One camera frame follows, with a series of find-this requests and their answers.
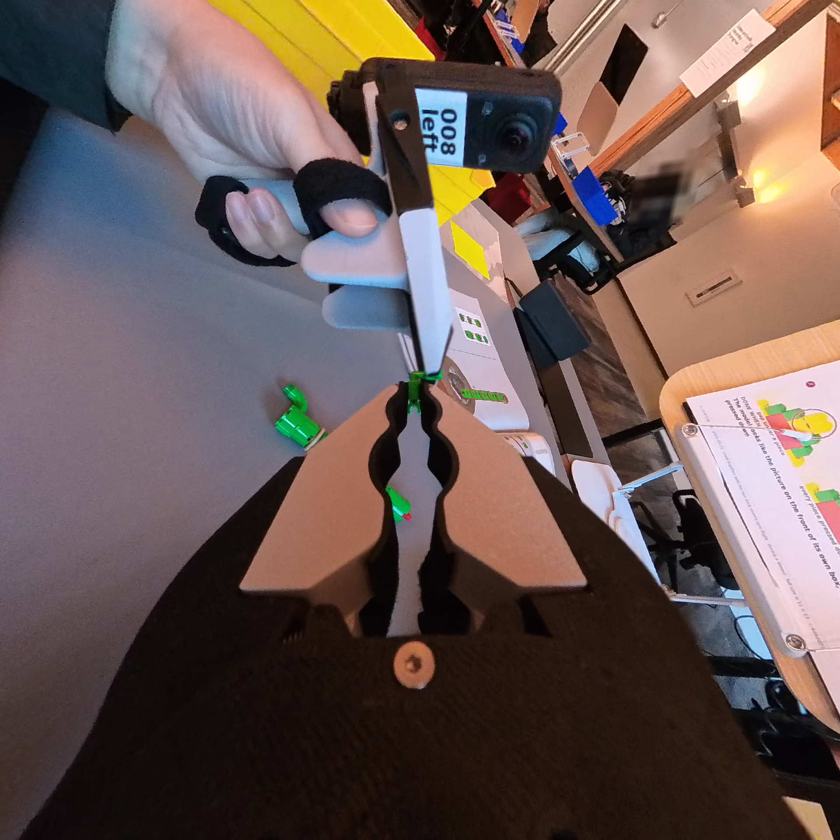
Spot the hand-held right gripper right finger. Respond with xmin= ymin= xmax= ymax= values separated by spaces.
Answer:
xmin=419 ymin=384 xmax=588 ymax=637

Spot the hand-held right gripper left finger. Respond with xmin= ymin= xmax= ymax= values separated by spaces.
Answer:
xmin=239 ymin=385 xmax=409 ymax=637

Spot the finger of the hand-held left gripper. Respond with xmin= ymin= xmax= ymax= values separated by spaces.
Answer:
xmin=398 ymin=205 xmax=456 ymax=378

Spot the green bamboo stalk model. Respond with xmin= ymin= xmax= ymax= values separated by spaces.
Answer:
xmin=274 ymin=385 xmax=414 ymax=524

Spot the yellow plastic bin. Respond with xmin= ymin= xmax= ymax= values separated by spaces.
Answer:
xmin=209 ymin=0 xmax=497 ymax=227

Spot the small green hooked piece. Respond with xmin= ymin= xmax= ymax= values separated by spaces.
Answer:
xmin=407 ymin=371 xmax=442 ymax=416

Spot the person's left forearm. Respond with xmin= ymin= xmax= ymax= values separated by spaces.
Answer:
xmin=0 ymin=0 xmax=132 ymax=132

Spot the grey desk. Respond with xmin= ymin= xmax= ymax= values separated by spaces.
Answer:
xmin=0 ymin=108 xmax=572 ymax=840

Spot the person's left hand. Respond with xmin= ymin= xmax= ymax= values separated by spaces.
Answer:
xmin=105 ymin=0 xmax=382 ymax=260

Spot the clear sheet with yellow square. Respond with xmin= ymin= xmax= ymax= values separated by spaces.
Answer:
xmin=448 ymin=202 xmax=522 ymax=303

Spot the open instruction booklet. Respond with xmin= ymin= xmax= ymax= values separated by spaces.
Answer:
xmin=397 ymin=289 xmax=559 ymax=483

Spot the red container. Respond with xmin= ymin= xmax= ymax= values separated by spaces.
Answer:
xmin=489 ymin=172 xmax=534 ymax=225

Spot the black power adapter box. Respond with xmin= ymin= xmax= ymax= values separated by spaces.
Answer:
xmin=517 ymin=279 xmax=592 ymax=370

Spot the white document stand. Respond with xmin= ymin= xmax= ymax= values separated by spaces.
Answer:
xmin=570 ymin=322 xmax=840 ymax=736

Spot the printed instruction sheet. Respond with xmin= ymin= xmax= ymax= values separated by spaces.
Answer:
xmin=686 ymin=361 xmax=840 ymax=651

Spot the paper sign on beam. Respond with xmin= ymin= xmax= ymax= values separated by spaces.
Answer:
xmin=679 ymin=8 xmax=777 ymax=97

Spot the white wall plate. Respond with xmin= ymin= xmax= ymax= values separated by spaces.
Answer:
xmin=686 ymin=269 xmax=744 ymax=307

